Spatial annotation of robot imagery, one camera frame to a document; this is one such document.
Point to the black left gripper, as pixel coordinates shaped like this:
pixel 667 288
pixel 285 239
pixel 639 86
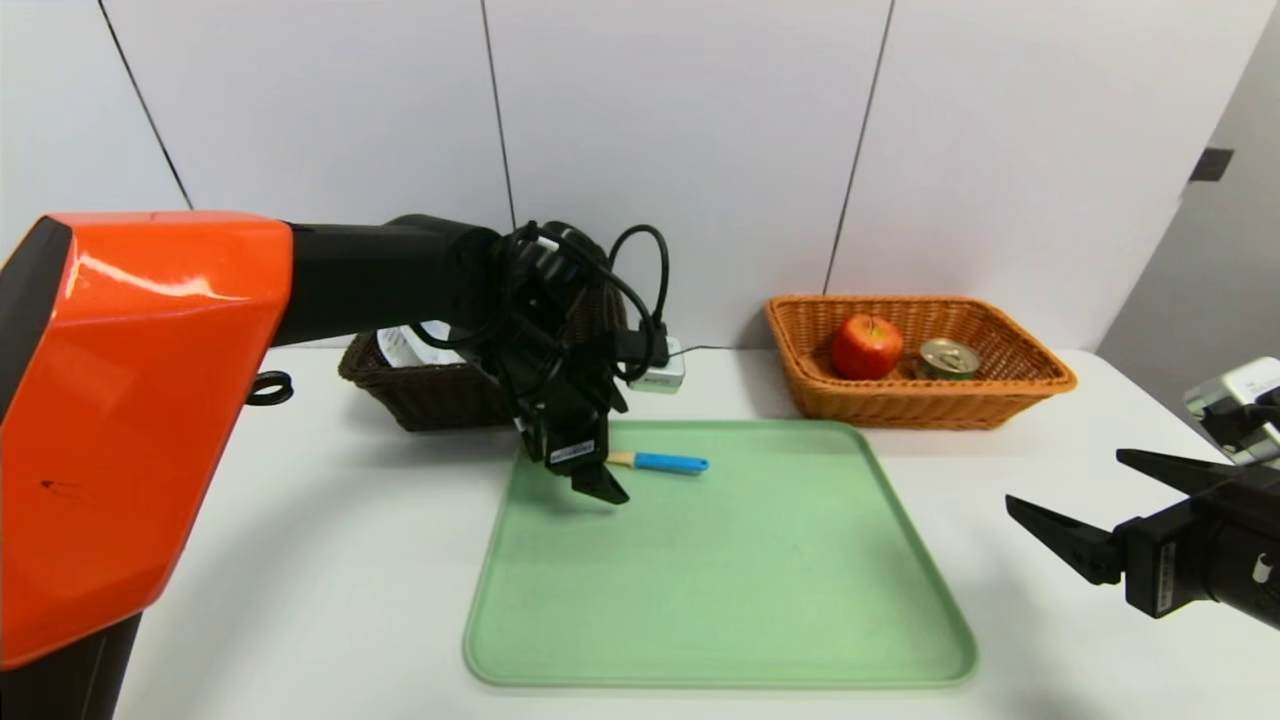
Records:
pixel 571 447

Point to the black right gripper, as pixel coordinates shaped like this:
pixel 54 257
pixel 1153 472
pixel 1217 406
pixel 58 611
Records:
pixel 1160 562

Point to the tin can with gold lid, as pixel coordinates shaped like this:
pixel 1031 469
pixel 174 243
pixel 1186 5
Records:
pixel 948 358

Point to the white perforated plastic cup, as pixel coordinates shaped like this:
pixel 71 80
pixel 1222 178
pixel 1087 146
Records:
pixel 400 345

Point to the red apple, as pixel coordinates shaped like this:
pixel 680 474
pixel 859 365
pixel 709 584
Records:
pixel 865 348

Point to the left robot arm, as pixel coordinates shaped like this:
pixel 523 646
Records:
pixel 150 400

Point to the dark brown wicker basket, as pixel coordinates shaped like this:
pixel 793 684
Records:
pixel 430 395

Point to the orange wicker basket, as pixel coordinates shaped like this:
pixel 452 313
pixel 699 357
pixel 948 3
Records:
pixel 800 390

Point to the light green plastic tray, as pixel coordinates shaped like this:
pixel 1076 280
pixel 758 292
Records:
pixel 740 600

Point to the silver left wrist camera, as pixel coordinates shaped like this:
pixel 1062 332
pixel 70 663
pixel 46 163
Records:
pixel 665 375

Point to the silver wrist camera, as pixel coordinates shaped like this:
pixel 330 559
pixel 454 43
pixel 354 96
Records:
pixel 665 375
pixel 1240 400

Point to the black left camera bracket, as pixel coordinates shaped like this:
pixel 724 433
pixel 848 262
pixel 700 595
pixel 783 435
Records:
pixel 640 345

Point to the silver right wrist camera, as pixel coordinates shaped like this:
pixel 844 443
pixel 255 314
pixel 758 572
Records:
pixel 1240 400

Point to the black wall fixture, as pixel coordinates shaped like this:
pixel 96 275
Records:
pixel 1211 165

